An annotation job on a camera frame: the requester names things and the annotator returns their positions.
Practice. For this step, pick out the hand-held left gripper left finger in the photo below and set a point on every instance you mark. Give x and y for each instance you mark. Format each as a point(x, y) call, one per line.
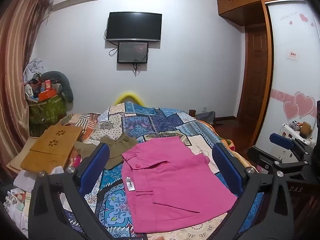
point(96, 165)

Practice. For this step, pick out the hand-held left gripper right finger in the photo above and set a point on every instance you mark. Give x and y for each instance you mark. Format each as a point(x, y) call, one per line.
point(227, 170)

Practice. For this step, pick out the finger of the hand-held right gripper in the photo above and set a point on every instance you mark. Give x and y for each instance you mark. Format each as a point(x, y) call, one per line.
point(265, 160)
point(282, 140)

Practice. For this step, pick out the pink pants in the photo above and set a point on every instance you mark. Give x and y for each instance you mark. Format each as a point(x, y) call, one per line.
point(172, 180)

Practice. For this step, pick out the olive green pants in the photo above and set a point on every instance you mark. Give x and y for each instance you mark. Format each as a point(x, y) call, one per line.
point(117, 147)

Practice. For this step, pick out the white nightstand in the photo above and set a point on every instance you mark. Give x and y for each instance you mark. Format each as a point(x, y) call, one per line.
point(287, 152)

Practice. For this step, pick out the small brown box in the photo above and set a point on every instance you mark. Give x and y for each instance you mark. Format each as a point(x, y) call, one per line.
point(305, 129)

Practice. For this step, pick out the orange striped blanket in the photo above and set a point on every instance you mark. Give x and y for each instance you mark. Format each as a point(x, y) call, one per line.
point(80, 122)

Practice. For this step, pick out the wooden lap desk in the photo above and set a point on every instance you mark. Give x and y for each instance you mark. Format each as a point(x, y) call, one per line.
point(50, 147)

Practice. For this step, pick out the dark bag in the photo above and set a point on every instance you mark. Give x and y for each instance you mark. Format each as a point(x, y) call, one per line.
point(206, 117)

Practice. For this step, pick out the brown wooden door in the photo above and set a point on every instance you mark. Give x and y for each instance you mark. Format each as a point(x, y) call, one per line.
point(255, 80)

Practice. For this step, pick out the blue patchwork blanket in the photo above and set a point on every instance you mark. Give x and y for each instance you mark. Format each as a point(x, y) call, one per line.
point(150, 122)

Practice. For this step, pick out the yellow headboard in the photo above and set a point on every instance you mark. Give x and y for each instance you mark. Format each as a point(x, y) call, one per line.
point(128, 97)

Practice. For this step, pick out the flat brown cardboard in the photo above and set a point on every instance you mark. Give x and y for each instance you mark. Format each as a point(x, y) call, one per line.
point(17, 155)

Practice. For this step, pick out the pile of white papers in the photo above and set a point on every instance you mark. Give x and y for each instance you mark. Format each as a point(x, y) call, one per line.
point(20, 200)

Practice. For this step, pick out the orange cardboard box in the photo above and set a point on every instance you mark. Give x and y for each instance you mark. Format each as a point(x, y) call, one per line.
point(47, 95)

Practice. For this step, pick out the grey curved pillow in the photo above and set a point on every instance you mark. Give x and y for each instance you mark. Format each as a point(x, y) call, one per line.
point(66, 85)

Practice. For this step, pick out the white crumpled cloth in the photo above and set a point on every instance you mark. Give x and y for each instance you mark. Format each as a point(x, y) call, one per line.
point(33, 67)

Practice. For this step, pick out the brown striped curtain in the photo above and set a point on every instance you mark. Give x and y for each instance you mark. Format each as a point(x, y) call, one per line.
point(15, 67)

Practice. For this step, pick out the wooden overhead cabinet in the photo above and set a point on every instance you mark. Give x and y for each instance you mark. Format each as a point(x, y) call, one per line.
point(240, 2)

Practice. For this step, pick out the small black wall monitor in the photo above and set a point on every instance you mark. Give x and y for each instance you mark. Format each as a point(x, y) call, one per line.
point(132, 52)

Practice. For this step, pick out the black wall television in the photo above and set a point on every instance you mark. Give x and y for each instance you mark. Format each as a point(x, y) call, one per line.
point(134, 26)

